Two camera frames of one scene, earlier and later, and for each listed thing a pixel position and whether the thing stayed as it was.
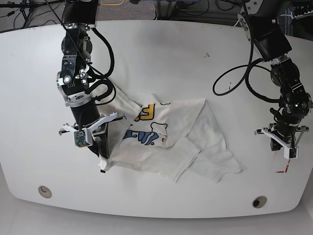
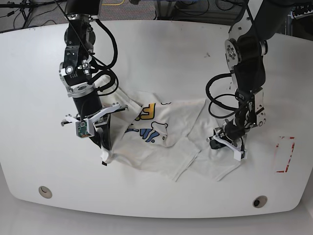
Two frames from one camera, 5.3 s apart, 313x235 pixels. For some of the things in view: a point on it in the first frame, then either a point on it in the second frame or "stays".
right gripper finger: x=94 y=150 to x=96 y=140
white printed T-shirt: x=157 y=135 stays
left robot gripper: x=287 y=136 to x=232 y=134
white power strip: x=308 y=13 stays
